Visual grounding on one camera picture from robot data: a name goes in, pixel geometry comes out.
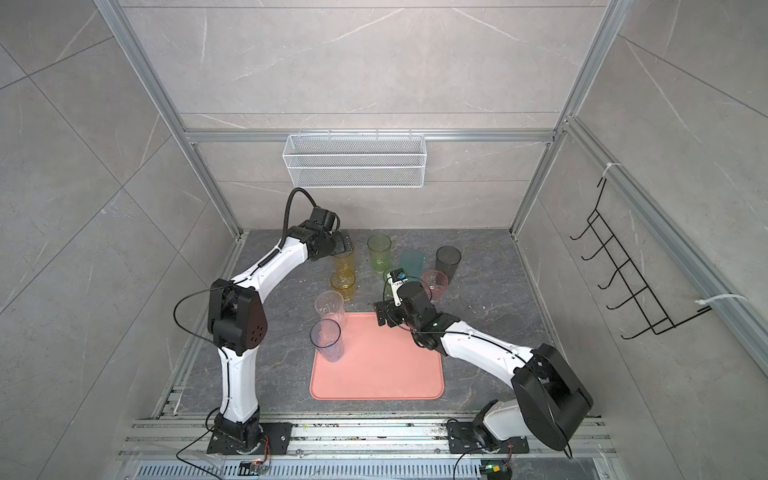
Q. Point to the dark grey plastic cup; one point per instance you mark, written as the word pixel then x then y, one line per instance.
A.
pixel 447 260

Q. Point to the white wire mesh basket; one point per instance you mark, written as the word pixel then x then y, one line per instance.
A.
pixel 367 160

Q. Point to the pink plastic cup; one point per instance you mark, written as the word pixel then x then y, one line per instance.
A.
pixel 435 283

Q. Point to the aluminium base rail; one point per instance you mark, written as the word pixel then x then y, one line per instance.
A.
pixel 374 446

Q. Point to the black wire hook rack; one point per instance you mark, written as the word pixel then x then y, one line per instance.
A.
pixel 656 320

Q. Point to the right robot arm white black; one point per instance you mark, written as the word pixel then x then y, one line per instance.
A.
pixel 549 403

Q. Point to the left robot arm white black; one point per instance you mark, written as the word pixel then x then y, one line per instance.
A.
pixel 237 321

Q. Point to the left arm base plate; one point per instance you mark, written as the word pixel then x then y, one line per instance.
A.
pixel 273 438

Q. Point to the blue plastic cup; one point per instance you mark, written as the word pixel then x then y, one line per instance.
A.
pixel 326 337

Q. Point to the pink tray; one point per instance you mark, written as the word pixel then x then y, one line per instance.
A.
pixel 378 363

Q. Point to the teal plastic cup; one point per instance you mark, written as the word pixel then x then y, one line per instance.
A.
pixel 412 262

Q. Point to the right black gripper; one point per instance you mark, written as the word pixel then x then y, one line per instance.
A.
pixel 381 308

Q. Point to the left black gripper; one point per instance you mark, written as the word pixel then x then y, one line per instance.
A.
pixel 340 243

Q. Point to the clear plastic cup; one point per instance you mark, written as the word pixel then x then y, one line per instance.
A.
pixel 331 305

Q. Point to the tall yellow plastic cup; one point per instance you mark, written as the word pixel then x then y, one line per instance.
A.
pixel 345 261

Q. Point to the tall green plastic cup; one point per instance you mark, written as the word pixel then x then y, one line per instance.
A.
pixel 379 247

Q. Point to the short green plastic cup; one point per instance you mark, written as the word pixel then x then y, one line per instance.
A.
pixel 387 290

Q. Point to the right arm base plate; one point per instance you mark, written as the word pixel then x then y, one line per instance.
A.
pixel 466 437

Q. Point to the short yellow plastic cup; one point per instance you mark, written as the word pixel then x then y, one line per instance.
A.
pixel 344 282

